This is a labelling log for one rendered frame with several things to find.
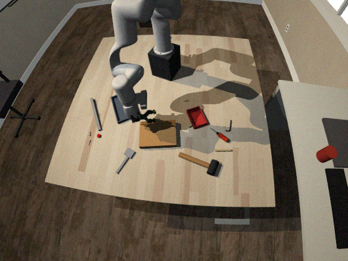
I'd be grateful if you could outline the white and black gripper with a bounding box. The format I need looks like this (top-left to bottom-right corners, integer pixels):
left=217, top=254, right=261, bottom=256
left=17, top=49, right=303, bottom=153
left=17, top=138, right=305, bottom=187
left=123, top=104, right=140, bottom=123

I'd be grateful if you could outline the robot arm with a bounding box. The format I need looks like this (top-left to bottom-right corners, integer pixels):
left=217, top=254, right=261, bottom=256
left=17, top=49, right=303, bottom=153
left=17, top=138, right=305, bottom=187
left=108, top=0, right=182, bottom=110

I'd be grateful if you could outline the black rubber mallet with wooden handle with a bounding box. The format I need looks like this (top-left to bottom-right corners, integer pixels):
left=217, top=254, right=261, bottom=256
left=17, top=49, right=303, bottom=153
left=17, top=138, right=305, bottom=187
left=178, top=152, right=219, bottom=176

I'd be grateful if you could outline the red-handled screwdriver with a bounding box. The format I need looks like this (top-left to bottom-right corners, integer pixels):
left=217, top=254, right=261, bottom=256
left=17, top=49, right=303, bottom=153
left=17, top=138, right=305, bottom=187
left=210, top=128, right=229, bottom=142

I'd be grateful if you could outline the tan wooden board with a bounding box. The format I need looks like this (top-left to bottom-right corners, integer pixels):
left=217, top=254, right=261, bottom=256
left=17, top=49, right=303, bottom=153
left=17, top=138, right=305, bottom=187
left=139, top=120, right=177, bottom=149

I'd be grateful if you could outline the red rectangular tray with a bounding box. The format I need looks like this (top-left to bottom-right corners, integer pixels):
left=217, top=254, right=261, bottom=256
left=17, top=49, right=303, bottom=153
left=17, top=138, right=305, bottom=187
left=187, top=106, right=207, bottom=129

